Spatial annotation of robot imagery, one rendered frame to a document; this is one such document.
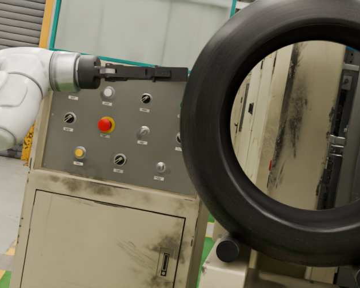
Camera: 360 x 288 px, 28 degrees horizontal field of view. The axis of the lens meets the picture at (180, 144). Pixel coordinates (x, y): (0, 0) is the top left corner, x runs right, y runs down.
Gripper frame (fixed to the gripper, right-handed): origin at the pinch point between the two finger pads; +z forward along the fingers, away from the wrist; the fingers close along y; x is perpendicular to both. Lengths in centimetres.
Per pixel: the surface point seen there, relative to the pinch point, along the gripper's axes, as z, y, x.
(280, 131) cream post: 23.8, 25.8, 11.9
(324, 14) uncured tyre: 31.3, -12.2, -11.4
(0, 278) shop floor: -136, 244, 106
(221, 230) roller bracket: 10.1, 23.2, 37.0
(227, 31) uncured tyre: 12.6, -9.8, -8.2
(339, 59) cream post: 37.4, 25.8, -6.2
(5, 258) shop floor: -151, 290, 104
